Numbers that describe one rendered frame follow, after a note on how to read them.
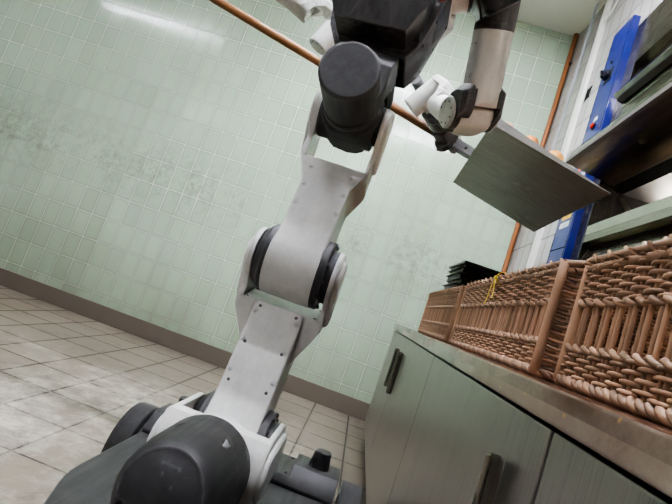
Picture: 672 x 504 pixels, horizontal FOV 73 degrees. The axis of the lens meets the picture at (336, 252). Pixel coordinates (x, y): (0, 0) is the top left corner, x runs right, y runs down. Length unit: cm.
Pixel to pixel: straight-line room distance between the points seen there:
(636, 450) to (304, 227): 70
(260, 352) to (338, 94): 50
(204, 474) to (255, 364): 31
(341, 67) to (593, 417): 68
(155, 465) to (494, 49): 102
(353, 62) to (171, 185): 228
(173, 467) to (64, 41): 335
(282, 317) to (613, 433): 67
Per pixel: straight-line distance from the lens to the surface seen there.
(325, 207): 93
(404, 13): 99
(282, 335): 90
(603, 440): 35
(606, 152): 188
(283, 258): 87
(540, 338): 63
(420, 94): 142
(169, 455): 65
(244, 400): 89
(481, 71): 116
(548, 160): 138
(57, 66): 369
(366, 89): 84
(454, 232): 278
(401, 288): 270
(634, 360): 46
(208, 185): 295
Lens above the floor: 59
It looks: 6 degrees up
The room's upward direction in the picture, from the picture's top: 19 degrees clockwise
